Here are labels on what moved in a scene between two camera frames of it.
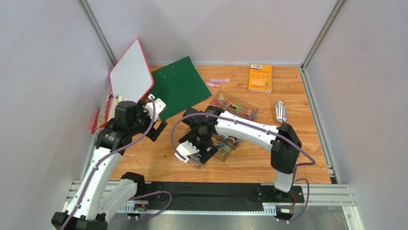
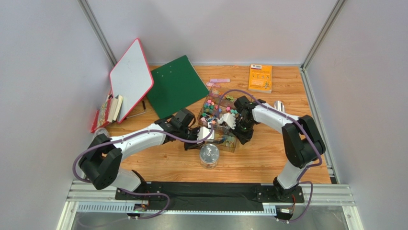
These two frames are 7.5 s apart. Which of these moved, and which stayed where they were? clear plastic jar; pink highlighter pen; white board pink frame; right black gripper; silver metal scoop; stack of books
Moved: clear plastic jar; right black gripper
Stayed: silver metal scoop; stack of books; pink highlighter pen; white board pink frame
